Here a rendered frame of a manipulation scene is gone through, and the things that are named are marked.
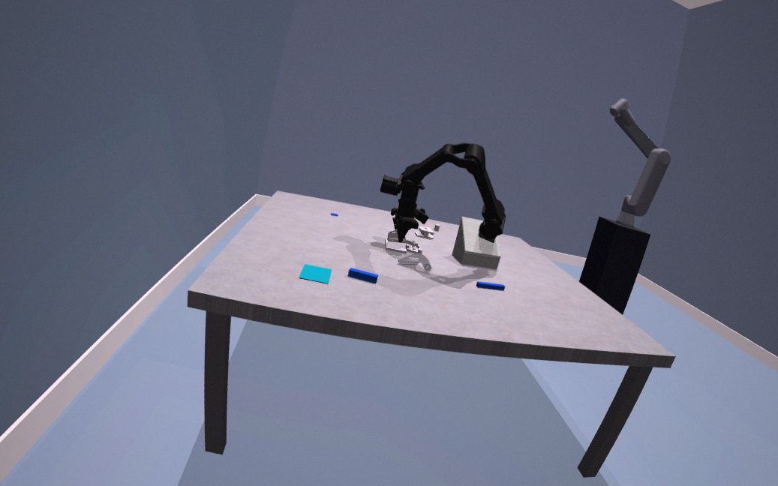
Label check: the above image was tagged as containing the blue rectangular block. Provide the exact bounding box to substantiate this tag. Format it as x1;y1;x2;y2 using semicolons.
348;268;378;284
476;282;505;291

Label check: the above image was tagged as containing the teal flat rectangular plate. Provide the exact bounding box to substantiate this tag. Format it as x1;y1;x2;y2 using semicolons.
299;264;332;284

